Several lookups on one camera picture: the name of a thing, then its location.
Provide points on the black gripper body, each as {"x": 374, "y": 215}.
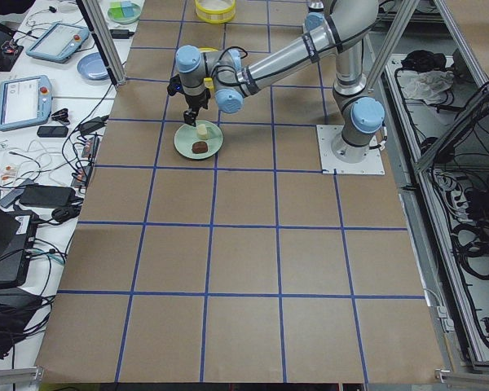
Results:
{"x": 194, "y": 101}

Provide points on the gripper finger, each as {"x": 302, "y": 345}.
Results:
{"x": 189, "y": 117}

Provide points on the white steamed bun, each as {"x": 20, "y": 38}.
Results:
{"x": 202, "y": 132}

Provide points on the brown chocolate bun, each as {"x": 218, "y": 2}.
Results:
{"x": 200, "y": 147}

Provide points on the yellow steamer basket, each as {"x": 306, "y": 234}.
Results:
{"x": 215, "y": 11}
{"x": 209, "y": 57}

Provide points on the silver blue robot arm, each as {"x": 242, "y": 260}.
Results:
{"x": 220, "y": 75}

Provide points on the light green round plate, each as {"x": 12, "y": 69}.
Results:
{"x": 186, "y": 135}

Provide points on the small black adapter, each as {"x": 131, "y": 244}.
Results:
{"x": 121, "y": 33}

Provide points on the blue round plate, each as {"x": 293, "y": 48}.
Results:
{"x": 92, "y": 67}

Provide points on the green plate with blocks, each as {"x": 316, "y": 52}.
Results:
{"x": 124, "y": 12}

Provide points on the black phone device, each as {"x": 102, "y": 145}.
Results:
{"x": 52, "y": 131}

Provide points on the upper teach pendant tablet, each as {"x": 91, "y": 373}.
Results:
{"x": 59, "y": 42}

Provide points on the teach pendant tablet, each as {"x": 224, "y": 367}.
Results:
{"x": 59, "y": 42}
{"x": 25, "y": 102}

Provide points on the lower teach pendant tablet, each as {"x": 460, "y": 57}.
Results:
{"x": 25, "y": 102}

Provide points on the black power adapter brick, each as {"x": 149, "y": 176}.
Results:
{"x": 47, "y": 196}

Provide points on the black laptop computer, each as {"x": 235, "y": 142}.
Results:
{"x": 17, "y": 233}

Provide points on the crumpled white cloth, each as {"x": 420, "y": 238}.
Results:
{"x": 429, "y": 87}

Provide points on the wrist black camera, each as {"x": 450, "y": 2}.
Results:
{"x": 175, "y": 86}

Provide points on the aluminium frame post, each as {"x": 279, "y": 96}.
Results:
{"x": 95, "y": 22}

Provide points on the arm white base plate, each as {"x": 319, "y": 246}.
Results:
{"x": 339, "y": 157}

